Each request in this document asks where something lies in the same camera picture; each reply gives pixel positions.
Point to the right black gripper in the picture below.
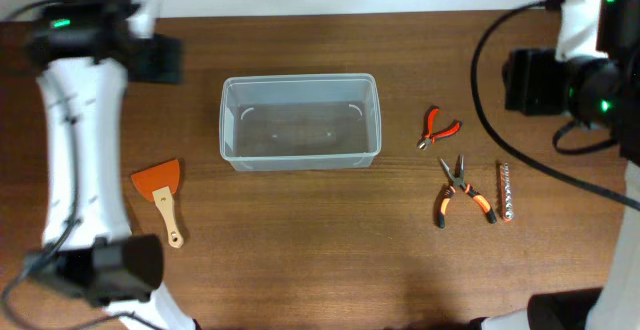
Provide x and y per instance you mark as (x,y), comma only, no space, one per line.
(522,71)

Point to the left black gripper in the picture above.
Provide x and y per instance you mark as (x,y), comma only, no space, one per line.
(164,63)

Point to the small red cutting pliers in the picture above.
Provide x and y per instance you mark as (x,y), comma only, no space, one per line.
(430,136)

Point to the clear plastic container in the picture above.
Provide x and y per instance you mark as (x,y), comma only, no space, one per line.
(300,122)

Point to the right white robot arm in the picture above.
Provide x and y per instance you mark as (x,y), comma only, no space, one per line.
(591,75)

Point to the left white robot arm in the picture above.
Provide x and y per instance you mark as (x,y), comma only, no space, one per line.
(84,54)

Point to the orange black needle-nose pliers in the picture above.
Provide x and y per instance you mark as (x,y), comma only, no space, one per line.
(457,184)

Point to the socket bit rail orange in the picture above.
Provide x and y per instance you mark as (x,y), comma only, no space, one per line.
(507,209)

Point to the orange scraper wooden handle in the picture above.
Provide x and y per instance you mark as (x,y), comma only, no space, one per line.
(158,184)

